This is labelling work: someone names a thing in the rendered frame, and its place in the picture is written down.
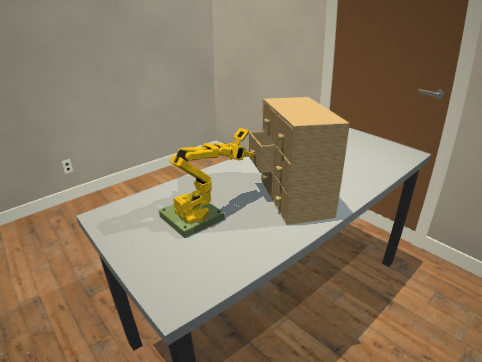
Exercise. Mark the wooden chest of drawers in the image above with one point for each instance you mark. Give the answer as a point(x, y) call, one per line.
point(319, 145)

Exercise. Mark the wooden drawer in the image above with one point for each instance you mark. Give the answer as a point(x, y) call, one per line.
point(264, 155)
point(283, 198)
point(270, 124)
point(284, 140)
point(267, 179)
point(282, 172)

